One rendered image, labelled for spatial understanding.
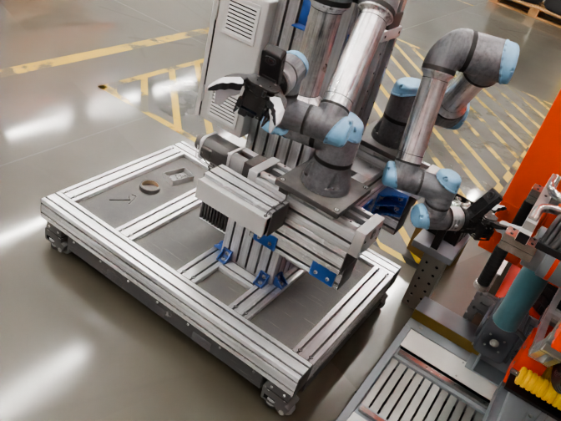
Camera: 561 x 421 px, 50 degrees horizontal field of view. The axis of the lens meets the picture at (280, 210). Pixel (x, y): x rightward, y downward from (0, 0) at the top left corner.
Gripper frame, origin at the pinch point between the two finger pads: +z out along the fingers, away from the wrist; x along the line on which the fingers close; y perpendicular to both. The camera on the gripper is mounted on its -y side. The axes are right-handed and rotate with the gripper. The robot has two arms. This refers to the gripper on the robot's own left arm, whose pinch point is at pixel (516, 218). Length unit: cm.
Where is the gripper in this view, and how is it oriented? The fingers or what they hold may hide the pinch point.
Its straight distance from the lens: 203.0
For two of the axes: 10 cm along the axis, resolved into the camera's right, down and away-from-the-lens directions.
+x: 2.0, 5.9, -7.8
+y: -2.3, 8.0, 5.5
